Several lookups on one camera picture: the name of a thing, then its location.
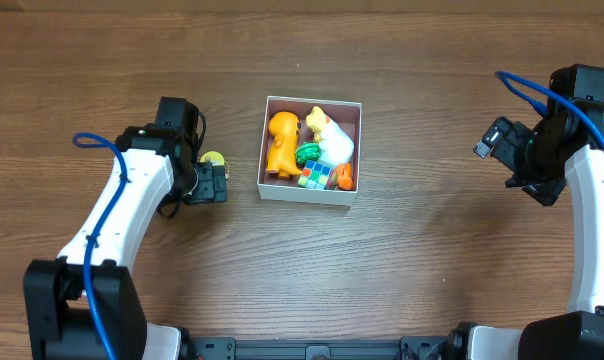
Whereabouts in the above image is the green plastic wheel toy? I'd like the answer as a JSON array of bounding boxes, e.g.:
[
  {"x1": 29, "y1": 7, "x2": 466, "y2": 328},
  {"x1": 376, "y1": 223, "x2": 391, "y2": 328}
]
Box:
[{"x1": 295, "y1": 142, "x2": 322, "y2": 166}]

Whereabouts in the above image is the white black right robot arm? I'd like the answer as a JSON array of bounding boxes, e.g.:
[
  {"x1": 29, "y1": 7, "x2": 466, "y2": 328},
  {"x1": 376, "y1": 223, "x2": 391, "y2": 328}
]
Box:
[{"x1": 442, "y1": 64, "x2": 604, "y2": 359}]

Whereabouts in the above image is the colourful puzzle cube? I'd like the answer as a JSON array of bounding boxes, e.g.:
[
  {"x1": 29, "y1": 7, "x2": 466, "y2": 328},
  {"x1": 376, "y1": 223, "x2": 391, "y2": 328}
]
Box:
[{"x1": 298, "y1": 160, "x2": 337, "y2": 190}]

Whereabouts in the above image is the white plush duck toy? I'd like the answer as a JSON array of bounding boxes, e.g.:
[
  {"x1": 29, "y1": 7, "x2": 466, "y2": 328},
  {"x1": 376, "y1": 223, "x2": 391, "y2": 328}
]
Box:
[{"x1": 305, "y1": 106, "x2": 355, "y2": 190}]

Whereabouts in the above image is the orange rubber bear toy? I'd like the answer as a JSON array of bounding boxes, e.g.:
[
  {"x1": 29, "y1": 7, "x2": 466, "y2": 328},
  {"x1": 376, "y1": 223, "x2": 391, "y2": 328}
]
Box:
[{"x1": 266, "y1": 111, "x2": 302, "y2": 179}]

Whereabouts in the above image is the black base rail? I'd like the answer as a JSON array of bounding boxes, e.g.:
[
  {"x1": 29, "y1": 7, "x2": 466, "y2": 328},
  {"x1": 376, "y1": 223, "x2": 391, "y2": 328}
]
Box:
[{"x1": 183, "y1": 335, "x2": 468, "y2": 360}]

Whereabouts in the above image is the white cardboard box pink inside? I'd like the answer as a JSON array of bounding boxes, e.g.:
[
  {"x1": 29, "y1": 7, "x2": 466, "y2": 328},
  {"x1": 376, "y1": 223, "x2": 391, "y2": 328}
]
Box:
[{"x1": 257, "y1": 96, "x2": 362, "y2": 207}]

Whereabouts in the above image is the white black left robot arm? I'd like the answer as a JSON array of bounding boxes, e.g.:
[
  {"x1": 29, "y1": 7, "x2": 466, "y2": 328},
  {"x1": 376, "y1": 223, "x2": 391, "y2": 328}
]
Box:
[{"x1": 23, "y1": 97, "x2": 227, "y2": 360}]

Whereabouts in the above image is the yellow wooden rattle drum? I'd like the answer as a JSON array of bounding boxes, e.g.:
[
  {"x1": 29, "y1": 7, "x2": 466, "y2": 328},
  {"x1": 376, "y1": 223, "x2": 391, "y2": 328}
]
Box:
[{"x1": 200, "y1": 151, "x2": 230, "y2": 179}]

